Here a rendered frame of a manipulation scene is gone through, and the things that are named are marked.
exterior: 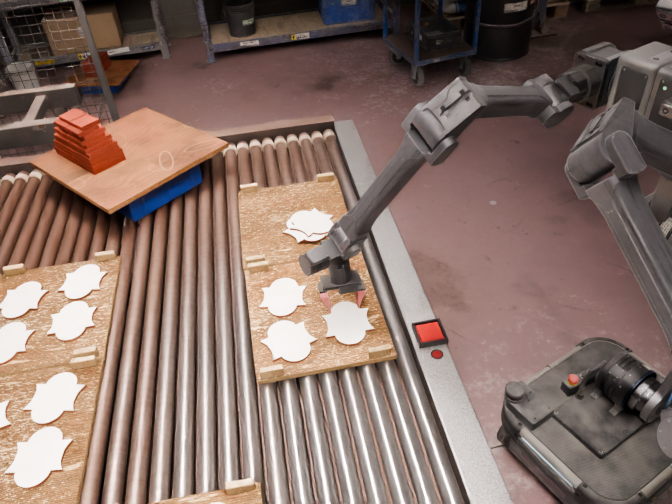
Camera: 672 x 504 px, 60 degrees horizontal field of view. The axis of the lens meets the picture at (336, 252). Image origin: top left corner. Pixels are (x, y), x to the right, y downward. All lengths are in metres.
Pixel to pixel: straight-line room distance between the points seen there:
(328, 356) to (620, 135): 0.85
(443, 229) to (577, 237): 0.72
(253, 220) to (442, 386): 0.84
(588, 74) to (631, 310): 1.77
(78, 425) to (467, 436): 0.88
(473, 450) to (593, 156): 0.69
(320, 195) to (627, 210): 1.23
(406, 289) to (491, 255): 1.60
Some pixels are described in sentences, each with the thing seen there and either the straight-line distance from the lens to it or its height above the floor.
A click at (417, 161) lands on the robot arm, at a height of 1.44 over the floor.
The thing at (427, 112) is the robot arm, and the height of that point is 1.54.
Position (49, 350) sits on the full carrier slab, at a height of 0.94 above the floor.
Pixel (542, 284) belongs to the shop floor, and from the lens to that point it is 3.11.
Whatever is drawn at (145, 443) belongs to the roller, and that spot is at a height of 0.91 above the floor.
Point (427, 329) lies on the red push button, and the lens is 1.55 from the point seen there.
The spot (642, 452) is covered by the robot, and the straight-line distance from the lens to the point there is 2.31.
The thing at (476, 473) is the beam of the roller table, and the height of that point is 0.91.
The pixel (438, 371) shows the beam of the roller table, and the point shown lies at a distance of 1.48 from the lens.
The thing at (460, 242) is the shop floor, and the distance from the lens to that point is 3.29.
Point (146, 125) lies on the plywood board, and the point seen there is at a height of 1.04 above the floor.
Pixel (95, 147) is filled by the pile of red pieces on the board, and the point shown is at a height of 1.13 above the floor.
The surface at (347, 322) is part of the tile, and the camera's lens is 1.54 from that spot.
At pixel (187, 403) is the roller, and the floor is 0.92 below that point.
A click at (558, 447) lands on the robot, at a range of 2.23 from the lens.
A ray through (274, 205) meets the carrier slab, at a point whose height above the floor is 0.94.
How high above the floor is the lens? 2.07
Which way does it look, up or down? 40 degrees down
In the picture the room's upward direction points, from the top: 4 degrees counter-clockwise
